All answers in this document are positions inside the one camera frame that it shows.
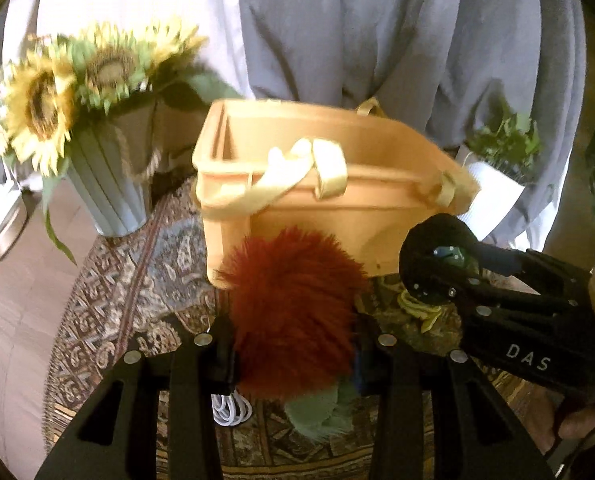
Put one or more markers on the sunflower bouquet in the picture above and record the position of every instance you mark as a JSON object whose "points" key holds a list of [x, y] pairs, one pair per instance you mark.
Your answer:
{"points": [[42, 105]]}

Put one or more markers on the white plant pot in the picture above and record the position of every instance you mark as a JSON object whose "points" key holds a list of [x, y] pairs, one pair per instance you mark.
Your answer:
{"points": [[492, 190]]}

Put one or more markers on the person's right hand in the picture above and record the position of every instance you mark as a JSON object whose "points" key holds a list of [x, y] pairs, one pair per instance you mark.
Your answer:
{"points": [[585, 425]]}

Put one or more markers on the grey curtain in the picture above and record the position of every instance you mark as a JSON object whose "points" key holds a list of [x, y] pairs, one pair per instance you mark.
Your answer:
{"points": [[377, 35]]}

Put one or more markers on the patterned brown rug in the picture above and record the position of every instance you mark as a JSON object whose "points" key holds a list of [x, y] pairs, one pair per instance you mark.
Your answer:
{"points": [[127, 285]]}

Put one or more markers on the grey ribbed vase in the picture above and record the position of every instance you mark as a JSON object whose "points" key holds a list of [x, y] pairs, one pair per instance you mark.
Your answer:
{"points": [[112, 185]]}

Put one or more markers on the red furry plush toy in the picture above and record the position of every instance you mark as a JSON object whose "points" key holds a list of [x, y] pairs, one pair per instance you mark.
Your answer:
{"points": [[292, 310]]}

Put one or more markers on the green leafy plant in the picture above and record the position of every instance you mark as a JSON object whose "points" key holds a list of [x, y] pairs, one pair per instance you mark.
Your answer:
{"points": [[507, 140]]}

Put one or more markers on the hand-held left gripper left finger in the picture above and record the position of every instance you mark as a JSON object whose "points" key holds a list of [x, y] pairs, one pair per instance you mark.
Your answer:
{"points": [[222, 355]]}

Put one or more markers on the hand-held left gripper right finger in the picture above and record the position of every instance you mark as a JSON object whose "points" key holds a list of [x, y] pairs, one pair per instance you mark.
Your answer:
{"points": [[365, 365]]}

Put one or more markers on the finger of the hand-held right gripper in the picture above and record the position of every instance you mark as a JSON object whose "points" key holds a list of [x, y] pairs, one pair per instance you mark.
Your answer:
{"points": [[457, 297], [527, 265]]}

